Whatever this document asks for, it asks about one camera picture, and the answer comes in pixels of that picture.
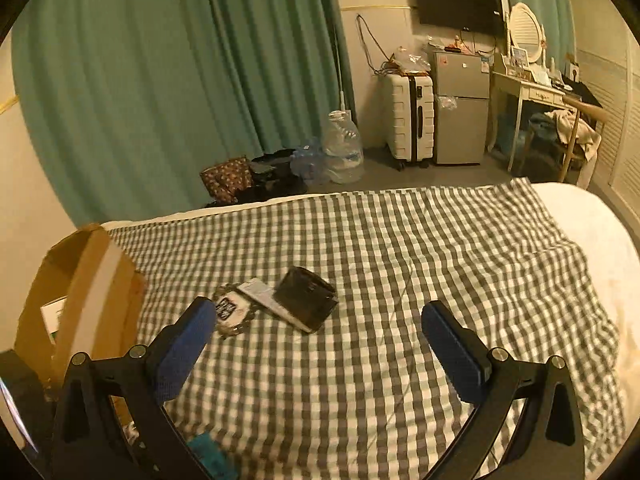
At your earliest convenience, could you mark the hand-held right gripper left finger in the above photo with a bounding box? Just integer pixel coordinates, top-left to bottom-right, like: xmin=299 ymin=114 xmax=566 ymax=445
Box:
xmin=50 ymin=296 xmax=218 ymax=480

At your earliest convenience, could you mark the narrow green curtain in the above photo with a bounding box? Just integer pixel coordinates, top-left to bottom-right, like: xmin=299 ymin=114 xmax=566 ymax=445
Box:
xmin=202 ymin=0 xmax=356 ymax=156

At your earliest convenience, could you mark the white louvred wardrobe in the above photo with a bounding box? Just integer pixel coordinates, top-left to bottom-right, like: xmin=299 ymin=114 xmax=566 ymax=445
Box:
xmin=570 ymin=45 xmax=640 ymax=221

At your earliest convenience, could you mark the clear plastic bag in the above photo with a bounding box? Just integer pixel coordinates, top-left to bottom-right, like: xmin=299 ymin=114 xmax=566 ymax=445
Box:
xmin=387 ymin=47 xmax=432 ymax=77

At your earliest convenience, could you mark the cardboard box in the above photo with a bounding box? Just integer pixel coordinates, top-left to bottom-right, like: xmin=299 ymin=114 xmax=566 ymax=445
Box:
xmin=14 ymin=223 xmax=148 ymax=421

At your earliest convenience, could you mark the white pole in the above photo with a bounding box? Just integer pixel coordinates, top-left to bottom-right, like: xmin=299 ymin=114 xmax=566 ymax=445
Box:
xmin=331 ymin=22 xmax=348 ymax=113

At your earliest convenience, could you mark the black wall television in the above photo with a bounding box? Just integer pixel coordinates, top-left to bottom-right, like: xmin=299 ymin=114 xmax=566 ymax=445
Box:
xmin=412 ymin=0 xmax=505 ymax=38

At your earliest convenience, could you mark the wide green curtain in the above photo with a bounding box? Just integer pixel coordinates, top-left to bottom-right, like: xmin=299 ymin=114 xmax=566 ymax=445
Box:
xmin=11 ymin=0 xmax=266 ymax=228

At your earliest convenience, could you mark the brown patterned bag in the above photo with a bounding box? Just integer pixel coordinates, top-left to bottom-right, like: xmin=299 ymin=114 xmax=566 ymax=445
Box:
xmin=199 ymin=156 xmax=253 ymax=206

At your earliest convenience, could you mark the cream cloth on chair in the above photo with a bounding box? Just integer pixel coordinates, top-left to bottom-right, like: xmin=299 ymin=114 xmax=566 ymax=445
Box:
xmin=545 ymin=107 xmax=603 ymax=163

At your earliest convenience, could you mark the crushed clear water jug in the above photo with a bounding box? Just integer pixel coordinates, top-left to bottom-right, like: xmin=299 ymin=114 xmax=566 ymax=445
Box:
xmin=290 ymin=142 xmax=331 ymax=181

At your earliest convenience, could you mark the white bed blanket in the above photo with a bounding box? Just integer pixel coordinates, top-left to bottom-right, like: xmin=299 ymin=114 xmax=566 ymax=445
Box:
xmin=530 ymin=182 xmax=640 ymax=461

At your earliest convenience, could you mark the large clear water jug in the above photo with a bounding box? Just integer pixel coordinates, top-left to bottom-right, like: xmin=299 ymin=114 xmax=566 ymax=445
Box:
xmin=321 ymin=110 xmax=365 ymax=185

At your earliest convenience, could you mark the teal packet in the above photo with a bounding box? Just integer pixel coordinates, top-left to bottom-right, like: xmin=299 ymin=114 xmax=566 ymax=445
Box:
xmin=187 ymin=432 xmax=236 ymax=480

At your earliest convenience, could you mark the wooden chair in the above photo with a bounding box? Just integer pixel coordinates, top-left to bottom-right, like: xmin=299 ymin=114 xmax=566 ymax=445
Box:
xmin=517 ymin=97 xmax=608 ymax=183

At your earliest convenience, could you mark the white oval vanity mirror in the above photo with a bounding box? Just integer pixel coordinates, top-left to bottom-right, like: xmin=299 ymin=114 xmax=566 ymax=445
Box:
xmin=507 ymin=2 xmax=547 ymax=68

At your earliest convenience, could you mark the green white checkered cloth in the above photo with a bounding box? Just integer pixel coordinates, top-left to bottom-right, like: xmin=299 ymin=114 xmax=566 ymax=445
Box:
xmin=102 ymin=177 xmax=628 ymax=480

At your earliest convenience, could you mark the white booklet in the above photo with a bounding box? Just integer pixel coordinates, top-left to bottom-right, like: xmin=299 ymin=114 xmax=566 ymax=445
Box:
xmin=235 ymin=277 xmax=313 ymax=333

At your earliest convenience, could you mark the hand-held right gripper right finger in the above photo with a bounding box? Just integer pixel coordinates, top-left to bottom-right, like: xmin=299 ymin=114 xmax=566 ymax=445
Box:
xmin=421 ymin=300 xmax=586 ymax=480

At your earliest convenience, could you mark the silver small fridge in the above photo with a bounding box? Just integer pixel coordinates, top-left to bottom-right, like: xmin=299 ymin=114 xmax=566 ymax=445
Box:
xmin=431 ymin=50 xmax=491 ymax=166

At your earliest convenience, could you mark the dark wall cable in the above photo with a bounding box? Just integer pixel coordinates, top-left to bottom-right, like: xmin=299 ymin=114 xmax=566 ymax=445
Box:
xmin=355 ymin=12 xmax=396 ymax=73

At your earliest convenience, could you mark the white dressing table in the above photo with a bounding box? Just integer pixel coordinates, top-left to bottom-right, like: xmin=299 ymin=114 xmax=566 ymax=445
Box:
xmin=487 ymin=67 xmax=568 ymax=173

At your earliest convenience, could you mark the round lace-edged printed item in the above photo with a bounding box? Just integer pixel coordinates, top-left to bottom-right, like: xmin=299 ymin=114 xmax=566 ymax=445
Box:
xmin=210 ymin=285 xmax=261 ymax=337

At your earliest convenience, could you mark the white suitcase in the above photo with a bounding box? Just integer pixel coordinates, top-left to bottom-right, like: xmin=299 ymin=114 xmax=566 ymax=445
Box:
xmin=384 ymin=72 xmax=435 ymax=170

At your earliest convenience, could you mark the black floor bag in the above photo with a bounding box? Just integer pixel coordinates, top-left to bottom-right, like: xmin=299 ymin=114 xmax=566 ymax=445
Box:
xmin=247 ymin=147 xmax=308 ymax=198

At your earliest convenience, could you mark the black bag on table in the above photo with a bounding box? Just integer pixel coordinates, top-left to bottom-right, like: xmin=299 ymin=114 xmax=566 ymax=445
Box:
xmin=560 ymin=74 xmax=603 ymax=108

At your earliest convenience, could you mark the black pouch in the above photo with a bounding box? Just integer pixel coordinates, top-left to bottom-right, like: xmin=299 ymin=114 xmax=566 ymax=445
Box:
xmin=274 ymin=266 xmax=340 ymax=333

